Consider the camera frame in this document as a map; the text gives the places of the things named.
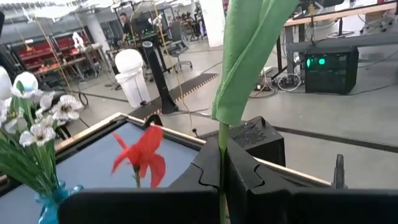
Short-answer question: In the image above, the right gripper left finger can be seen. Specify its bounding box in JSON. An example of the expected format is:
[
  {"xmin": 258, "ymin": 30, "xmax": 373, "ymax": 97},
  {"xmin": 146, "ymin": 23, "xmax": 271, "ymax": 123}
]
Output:
[{"xmin": 58, "ymin": 136, "xmax": 222, "ymax": 224}]

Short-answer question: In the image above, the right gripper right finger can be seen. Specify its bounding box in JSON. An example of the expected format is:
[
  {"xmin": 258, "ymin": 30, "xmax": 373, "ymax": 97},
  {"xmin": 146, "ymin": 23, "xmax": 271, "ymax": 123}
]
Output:
[{"xmin": 224, "ymin": 141, "xmax": 398, "ymax": 224}]

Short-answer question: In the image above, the red blossom bunch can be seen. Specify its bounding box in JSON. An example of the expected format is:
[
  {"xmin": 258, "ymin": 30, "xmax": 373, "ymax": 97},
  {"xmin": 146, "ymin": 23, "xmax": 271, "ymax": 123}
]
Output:
[{"xmin": 111, "ymin": 124, "xmax": 167, "ymax": 189}]

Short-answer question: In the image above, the red artificial tulip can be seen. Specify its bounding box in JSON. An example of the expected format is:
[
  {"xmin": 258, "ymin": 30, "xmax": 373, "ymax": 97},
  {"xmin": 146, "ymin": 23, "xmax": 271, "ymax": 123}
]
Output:
[{"xmin": 211, "ymin": 0, "xmax": 300, "ymax": 224}]

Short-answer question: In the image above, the blue glass vase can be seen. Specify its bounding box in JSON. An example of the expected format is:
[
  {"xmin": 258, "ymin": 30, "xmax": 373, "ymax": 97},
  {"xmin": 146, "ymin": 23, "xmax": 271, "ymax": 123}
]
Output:
[{"xmin": 35, "ymin": 181, "xmax": 84, "ymax": 224}]

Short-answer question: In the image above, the white trash bin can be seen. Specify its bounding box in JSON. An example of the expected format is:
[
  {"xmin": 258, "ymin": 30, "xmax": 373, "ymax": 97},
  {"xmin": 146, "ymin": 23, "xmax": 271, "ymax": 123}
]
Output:
[{"xmin": 114, "ymin": 49, "xmax": 152, "ymax": 109}]

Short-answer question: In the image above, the dark mat with striped edge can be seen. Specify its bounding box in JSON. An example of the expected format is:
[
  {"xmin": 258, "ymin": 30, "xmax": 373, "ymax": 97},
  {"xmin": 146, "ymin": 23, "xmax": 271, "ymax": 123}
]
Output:
[{"xmin": 128, "ymin": 72, "xmax": 220, "ymax": 118}]

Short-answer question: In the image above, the black computer with green lights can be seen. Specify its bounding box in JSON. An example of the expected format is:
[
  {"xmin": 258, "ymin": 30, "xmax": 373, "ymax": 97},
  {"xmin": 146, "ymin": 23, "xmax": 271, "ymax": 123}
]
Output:
[{"xmin": 303, "ymin": 45, "xmax": 360, "ymax": 95}]

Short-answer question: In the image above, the grey office chair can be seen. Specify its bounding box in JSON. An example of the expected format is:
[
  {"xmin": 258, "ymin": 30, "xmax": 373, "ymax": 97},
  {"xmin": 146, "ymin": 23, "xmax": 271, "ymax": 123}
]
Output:
[{"xmin": 169, "ymin": 21, "xmax": 194, "ymax": 72}]

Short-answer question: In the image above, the person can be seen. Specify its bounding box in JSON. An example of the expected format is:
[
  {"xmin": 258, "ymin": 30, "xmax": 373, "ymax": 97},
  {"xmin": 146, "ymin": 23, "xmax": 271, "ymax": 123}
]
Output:
[{"xmin": 119, "ymin": 12, "xmax": 134, "ymax": 44}]

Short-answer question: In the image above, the red shelf rack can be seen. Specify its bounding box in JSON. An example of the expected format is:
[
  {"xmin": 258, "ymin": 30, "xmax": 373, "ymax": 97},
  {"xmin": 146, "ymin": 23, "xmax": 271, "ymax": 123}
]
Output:
[{"xmin": 11, "ymin": 33, "xmax": 94, "ymax": 80}]

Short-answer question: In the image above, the white building column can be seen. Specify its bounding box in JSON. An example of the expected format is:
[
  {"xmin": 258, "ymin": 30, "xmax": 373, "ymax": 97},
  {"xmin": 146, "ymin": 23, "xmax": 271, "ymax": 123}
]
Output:
[{"xmin": 198, "ymin": 0, "xmax": 227, "ymax": 48}]

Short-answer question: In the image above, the wooden desk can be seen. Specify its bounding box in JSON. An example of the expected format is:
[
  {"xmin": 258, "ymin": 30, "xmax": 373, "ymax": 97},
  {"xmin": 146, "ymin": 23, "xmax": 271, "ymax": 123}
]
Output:
[{"xmin": 275, "ymin": 1, "xmax": 398, "ymax": 78}]

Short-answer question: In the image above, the wooden table rim with frame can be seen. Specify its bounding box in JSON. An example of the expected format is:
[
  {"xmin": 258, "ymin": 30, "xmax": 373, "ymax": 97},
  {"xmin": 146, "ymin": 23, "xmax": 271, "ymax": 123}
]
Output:
[{"xmin": 0, "ymin": 111, "xmax": 333, "ymax": 195}]

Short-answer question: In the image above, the yellow cable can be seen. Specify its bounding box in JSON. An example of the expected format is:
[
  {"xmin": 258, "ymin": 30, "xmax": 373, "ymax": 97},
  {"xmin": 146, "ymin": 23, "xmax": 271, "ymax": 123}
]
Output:
[{"xmin": 151, "ymin": 0, "xmax": 196, "ymax": 135}]

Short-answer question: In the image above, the tall black post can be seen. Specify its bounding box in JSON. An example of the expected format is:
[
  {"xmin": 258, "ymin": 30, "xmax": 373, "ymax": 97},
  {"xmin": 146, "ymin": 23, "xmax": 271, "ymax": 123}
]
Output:
[{"xmin": 142, "ymin": 40, "xmax": 180, "ymax": 115}]

